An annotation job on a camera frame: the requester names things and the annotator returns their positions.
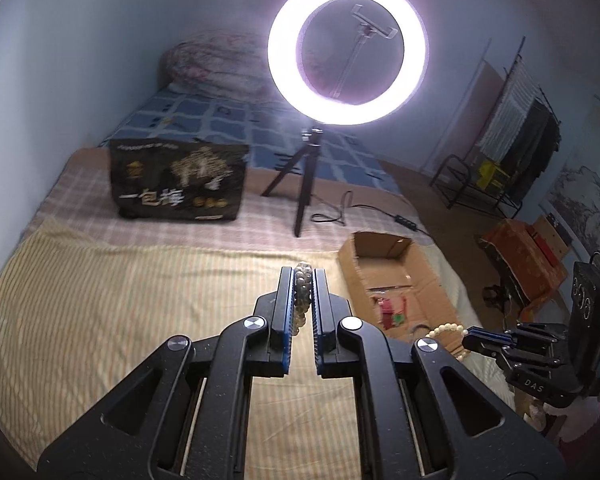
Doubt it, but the yellow box on rack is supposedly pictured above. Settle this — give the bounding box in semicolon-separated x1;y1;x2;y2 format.
476;159;509;195

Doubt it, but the folded floral quilt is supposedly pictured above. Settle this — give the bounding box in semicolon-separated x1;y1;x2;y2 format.
162;30;279;104

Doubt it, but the long white pearl necklace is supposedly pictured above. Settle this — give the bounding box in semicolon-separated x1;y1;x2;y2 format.
291;260;315;337

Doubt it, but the phone holder clip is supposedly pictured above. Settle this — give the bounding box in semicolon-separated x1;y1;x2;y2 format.
329;4;398;100

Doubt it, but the black printed snack bag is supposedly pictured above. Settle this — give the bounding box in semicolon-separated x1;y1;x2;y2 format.
108;138;249;221

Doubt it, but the black power cable with switch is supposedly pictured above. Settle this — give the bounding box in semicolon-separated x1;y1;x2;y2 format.
310;188;432;238

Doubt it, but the open cardboard box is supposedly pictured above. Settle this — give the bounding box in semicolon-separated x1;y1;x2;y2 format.
338;232;460;342

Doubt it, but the black mini tripod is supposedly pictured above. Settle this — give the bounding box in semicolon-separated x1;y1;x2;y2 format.
260;126;327;239

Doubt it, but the white ring light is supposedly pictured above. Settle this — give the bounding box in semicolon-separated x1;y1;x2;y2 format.
266;0;428;126

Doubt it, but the black clothes rack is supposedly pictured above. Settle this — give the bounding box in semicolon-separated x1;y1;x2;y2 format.
425;38;562;219

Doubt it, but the plaid beige bed sheet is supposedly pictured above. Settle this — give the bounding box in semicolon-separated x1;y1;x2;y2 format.
26;148;434;252

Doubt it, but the yellow striped cloth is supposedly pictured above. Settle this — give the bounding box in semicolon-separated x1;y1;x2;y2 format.
0;220;360;479

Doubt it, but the blue checkered bedspread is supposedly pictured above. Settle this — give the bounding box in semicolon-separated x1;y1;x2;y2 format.
105;88;400;194

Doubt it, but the landscape painting scroll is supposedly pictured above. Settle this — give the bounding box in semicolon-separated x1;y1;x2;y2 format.
547;98;600;254

